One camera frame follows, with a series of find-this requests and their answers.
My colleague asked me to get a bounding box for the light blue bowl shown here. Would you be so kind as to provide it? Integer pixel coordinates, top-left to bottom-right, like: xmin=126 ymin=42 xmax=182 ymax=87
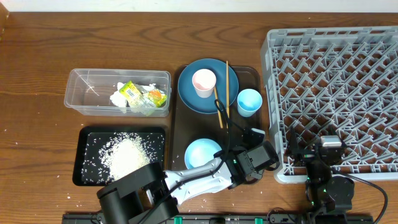
xmin=184 ymin=138 xmax=222 ymax=169

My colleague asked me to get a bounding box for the green yellow snack wrapper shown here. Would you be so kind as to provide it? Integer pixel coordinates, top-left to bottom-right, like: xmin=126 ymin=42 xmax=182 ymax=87
xmin=119 ymin=81 xmax=167 ymax=116

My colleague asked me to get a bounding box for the white tissue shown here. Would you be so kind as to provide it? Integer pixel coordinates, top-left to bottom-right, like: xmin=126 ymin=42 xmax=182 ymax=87
xmin=109 ymin=82 xmax=127 ymax=114
xmin=135 ymin=83 xmax=156 ymax=94

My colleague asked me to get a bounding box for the pile of white rice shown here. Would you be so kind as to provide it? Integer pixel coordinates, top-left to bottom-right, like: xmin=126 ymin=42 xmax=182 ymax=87
xmin=78 ymin=132 xmax=165 ymax=185

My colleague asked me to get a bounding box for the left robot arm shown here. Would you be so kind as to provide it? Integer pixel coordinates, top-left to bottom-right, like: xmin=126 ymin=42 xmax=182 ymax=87
xmin=97 ymin=146 xmax=270 ymax=223

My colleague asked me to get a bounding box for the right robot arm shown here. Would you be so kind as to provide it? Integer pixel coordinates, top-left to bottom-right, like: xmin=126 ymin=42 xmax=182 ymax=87
xmin=286 ymin=128 xmax=354 ymax=223

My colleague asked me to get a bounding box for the grey dishwasher rack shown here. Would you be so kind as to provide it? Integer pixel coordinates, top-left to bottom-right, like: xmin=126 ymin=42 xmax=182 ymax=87
xmin=261 ymin=26 xmax=397 ymax=184

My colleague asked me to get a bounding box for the clear plastic waste bin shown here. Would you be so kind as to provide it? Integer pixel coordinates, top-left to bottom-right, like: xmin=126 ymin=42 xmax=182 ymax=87
xmin=64 ymin=68 xmax=172 ymax=117

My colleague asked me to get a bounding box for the brown plastic serving tray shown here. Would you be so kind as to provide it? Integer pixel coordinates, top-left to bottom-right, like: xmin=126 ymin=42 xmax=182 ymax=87
xmin=165 ymin=65 xmax=264 ymax=170

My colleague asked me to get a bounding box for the right wooden chopstick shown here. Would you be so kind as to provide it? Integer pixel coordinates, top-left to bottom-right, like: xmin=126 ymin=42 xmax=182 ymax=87
xmin=226 ymin=61 xmax=229 ymax=128

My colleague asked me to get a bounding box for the wooden chopstick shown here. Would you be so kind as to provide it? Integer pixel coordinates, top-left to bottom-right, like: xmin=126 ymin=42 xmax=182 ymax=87
xmin=226 ymin=61 xmax=229 ymax=128
xmin=213 ymin=86 xmax=223 ymax=129

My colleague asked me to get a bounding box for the light blue plastic cup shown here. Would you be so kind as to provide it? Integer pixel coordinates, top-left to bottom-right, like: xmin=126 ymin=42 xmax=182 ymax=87
xmin=237 ymin=89 xmax=263 ymax=118

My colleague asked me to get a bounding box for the left wooden chopstick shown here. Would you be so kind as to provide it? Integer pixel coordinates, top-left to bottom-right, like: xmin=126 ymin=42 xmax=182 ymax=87
xmin=213 ymin=86 xmax=223 ymax=129

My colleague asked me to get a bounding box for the pink plastic cup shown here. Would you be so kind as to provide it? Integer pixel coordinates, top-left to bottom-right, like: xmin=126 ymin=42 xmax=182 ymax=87
xmin=192 ymin=69 xmax=216 ymax=98

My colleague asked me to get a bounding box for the dark blue plate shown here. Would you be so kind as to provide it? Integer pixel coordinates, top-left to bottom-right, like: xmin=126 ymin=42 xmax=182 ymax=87
xmin=178 ymin=58 xmax=239 ymax=114

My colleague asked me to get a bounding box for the black plastic tray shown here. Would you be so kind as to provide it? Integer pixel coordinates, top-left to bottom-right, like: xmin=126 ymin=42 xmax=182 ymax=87
xmin=72 ymin=126 xmax=165 ymax=186

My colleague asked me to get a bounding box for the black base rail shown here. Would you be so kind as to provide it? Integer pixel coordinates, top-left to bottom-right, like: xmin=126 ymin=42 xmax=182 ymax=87
xmin=61 ymin=212 xmax=374 ymax=224

